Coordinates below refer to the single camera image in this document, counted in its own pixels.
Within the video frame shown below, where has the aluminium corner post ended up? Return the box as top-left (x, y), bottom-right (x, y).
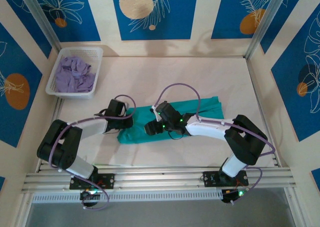
top-left (18, 0), bottom-right (70, 64)
top-left (244, 0), bottom-right (292, 60)

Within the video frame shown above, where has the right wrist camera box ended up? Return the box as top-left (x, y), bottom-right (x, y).
top-left (149, 106), bottom-right (161, 121)

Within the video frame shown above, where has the white plastic basket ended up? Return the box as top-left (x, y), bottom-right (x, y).
top-left (45, 46), bottom-right (104, 100)

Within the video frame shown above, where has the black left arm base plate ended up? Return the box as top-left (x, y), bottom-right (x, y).
top-left (69, 173), bottom-right (115, 190)

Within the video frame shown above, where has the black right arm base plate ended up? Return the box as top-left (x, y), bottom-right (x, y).
top-left (202, 171), bottom-right (250, 188)

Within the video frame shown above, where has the black right controller board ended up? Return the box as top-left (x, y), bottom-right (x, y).
top-left (221, 188), bottom-right (251, 204)

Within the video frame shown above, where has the black left controller board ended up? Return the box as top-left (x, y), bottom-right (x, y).
top-left (79, 188), bottom-right (102, 203)

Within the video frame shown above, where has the black controller board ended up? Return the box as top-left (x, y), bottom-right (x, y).
top-left (79, 188), bottom-right (102, 203)
top-left (221, 188), bottom-right (251, 204)

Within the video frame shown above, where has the purple t-shirt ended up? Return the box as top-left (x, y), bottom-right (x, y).
top-left (54, 56), bottom-right (97, 93)

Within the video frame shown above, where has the teal t-shirt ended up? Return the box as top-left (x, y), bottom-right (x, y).
top-left (116, 96), bottom-right (225, 145)

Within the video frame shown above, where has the white slotted cable duct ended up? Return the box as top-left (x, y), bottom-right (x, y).
top-left (31, 189), bottom-right (225, 203)

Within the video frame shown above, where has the white table cover cloth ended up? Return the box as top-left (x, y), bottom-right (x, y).
top-left (58, 56), bottom-right (278, 167)

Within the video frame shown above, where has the aluminium mounting rail frame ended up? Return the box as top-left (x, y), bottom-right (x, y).
top-left (21, 164), bottom-right (297, 194)

